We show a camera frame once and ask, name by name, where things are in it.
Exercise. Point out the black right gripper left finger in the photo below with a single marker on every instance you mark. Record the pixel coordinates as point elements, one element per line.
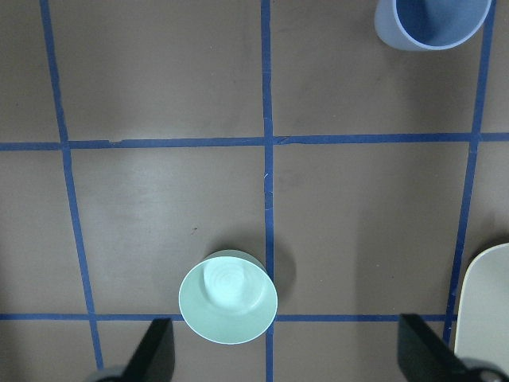
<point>154,358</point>

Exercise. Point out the mint green bowl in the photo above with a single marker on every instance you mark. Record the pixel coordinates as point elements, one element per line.
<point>228,298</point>

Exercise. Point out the cream white toaster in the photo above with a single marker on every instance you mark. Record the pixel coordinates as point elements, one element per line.
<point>482,322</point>

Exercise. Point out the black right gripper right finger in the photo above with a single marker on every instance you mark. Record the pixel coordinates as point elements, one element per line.
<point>423,356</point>

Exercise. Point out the blue plastic cup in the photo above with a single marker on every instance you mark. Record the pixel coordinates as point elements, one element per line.
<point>428,25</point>

